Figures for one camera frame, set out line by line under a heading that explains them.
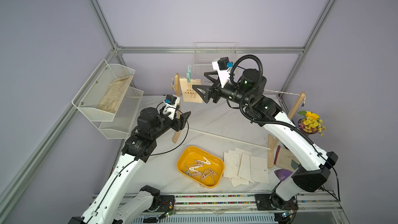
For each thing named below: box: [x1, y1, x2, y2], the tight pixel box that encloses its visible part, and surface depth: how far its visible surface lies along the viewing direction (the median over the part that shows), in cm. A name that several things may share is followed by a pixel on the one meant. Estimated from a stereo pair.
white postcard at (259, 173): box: [250, 155, 270, 185], surface depth 86 cm
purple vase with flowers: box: [296, 110, 327, 137], surface depth 77 cm
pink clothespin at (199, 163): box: [189, 159, 204, 167], surface depth 87 cm
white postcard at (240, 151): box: [234, 147, 252, 160], surface depth 92 cm
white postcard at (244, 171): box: [237, 152, 252, 182], surface depth 86 cm
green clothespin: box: [186, 64, 192, 84], surface depth 66 cm
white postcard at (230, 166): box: [222, 151, 241, 178], surface depth 88 cm
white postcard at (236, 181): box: [231, 177, 250, 188], surface depth 82 cm
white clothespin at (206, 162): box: [197, 156, 211, 165], surface depth 88 cm
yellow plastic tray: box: [176, 145, 225, 189], surface depth 86 cm
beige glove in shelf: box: [97, 75, 133, 114], surface depth 80 cm
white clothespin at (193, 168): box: [188, 164, 203, 173], surface depth 85 cm
